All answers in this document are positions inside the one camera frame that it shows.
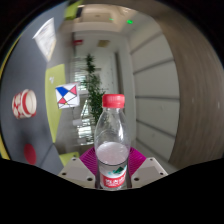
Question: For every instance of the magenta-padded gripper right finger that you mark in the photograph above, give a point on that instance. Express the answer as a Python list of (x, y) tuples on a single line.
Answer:
[(150, 171)]

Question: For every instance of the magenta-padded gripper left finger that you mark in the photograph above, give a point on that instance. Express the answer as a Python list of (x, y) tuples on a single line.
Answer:
[(76, 171)]

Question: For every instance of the clear red-capped water bottle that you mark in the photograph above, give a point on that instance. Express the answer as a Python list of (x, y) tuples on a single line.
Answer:
[(112, 156)]

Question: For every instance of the white cube with coloured triangles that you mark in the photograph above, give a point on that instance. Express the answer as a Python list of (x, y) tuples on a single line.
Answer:
[(67, 96)]

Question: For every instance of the group of green potted plants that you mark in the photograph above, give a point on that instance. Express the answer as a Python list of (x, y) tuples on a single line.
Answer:
[(95, 93)]

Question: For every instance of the red and white patterned mug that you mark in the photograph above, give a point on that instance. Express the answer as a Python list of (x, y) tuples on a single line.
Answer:
[(23, 104)]

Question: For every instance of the red fire extinguisher cabinet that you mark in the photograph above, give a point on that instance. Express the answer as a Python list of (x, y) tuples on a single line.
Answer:
[(78, 42)]

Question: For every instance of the green exit sign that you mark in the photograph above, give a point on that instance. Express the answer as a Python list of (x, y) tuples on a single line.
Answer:
[(129, 22)]

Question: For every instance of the framed wall plaque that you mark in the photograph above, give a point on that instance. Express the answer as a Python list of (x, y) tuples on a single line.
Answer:
[(103, 43)]

